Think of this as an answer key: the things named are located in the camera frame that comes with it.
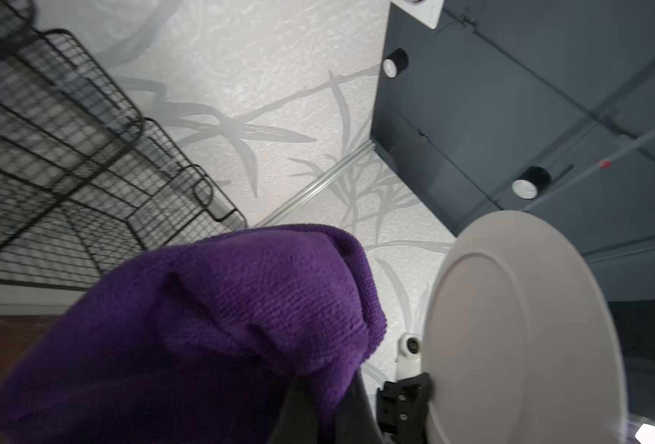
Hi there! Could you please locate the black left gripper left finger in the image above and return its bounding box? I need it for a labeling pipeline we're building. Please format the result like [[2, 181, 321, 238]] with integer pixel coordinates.
[[267, 377, 319, 444]]

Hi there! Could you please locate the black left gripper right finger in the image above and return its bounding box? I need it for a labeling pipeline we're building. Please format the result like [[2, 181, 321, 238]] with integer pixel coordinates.
[[334, 370, 383, 444]]

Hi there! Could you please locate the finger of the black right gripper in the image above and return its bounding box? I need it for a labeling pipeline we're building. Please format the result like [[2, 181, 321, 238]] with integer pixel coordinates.
[[375, 372, 433, 443]]

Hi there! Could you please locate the purple microfiber cloth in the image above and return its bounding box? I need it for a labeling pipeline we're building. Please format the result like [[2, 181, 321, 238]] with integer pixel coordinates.
[[0, 224, 387, 443]]

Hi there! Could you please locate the colourful squiggle pattern plate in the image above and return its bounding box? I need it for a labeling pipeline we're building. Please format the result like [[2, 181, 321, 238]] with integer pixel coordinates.
[[421, 211, 627, 443]]

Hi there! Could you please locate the black ceiling spotlight near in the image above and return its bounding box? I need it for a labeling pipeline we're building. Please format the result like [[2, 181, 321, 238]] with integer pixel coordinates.
[[512, 166, 552, 200]]

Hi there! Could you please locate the black ceiling spotlight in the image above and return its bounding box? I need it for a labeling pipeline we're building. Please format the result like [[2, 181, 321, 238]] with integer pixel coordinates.
[[382, 48, 409, 79], [512, 166, 552, 200]]

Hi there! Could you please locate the black ceiling spotlight far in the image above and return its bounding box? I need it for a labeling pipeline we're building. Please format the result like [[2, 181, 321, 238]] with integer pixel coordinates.
[[382, 48, 409, 79]]

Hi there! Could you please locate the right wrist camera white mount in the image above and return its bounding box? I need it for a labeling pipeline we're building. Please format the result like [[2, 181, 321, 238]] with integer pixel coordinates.
[[395, 333, 422, 381]]

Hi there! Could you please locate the black wire wall basket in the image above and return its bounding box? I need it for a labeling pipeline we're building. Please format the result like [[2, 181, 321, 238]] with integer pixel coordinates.
[[0, 1, 247, 290]]

